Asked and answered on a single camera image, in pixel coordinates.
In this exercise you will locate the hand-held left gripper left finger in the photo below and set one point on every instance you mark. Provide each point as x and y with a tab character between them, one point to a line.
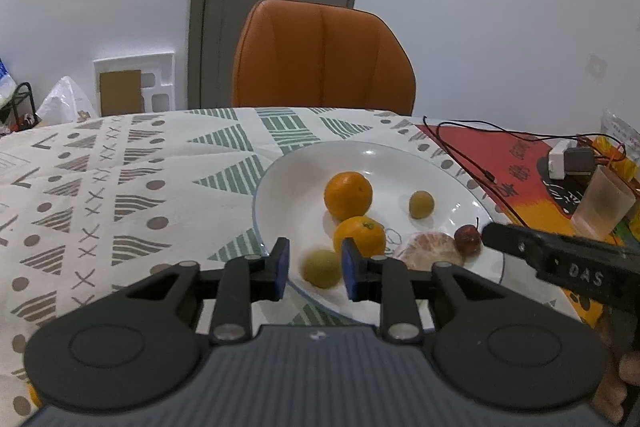
282	267

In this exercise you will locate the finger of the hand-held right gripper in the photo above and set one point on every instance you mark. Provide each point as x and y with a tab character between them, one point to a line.
510	242

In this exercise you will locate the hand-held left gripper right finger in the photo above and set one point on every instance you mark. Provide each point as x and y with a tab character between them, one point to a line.
350	272

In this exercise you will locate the small green round fruit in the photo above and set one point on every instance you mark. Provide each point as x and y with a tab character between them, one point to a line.
421	204
322	268

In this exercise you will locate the medium orange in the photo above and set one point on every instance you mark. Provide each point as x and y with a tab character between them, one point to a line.
362	234

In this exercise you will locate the small red fruit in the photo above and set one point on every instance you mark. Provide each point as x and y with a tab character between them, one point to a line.
467	239

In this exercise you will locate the large orange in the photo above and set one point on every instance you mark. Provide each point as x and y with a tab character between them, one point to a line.
348	195

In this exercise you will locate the peeled pale citrus piece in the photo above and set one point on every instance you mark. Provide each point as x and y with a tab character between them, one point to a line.
430	252

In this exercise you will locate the white plate with blue rim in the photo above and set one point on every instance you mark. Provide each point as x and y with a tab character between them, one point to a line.
300	187

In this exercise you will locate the person's right hand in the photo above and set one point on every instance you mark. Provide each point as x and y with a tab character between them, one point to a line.
625	387

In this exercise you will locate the translucent plastic cup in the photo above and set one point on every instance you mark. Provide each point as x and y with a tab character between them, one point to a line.
602	204

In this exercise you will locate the red orange printed mat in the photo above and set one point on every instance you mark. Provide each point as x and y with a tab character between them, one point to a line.
500	157

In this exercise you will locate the white power adapter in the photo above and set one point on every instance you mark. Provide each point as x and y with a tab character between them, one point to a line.
557	159

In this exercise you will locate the grey small box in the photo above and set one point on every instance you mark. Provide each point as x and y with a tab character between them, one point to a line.
580	162

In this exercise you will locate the yellow packet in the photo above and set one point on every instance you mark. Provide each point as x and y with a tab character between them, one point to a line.
622	167

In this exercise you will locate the clear plastic package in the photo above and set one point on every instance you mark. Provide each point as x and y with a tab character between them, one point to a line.
620	127

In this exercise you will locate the patterned white green tablecloth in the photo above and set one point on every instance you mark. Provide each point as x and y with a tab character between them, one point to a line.
150	187

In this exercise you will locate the orange leather chair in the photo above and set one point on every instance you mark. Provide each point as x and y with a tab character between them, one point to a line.
325	57

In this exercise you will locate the white foam packaging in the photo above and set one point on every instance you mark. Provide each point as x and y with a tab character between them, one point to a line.
165	67

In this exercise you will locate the brown cardboard sheet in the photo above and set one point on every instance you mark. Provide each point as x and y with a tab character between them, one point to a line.
120	92

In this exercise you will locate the clear white plastic bag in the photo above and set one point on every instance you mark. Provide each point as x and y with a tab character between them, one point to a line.
65	99

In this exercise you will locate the black metal rack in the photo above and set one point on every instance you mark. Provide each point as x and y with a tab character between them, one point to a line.
22	88

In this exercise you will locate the blue printed bag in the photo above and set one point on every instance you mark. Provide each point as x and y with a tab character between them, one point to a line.
2	79

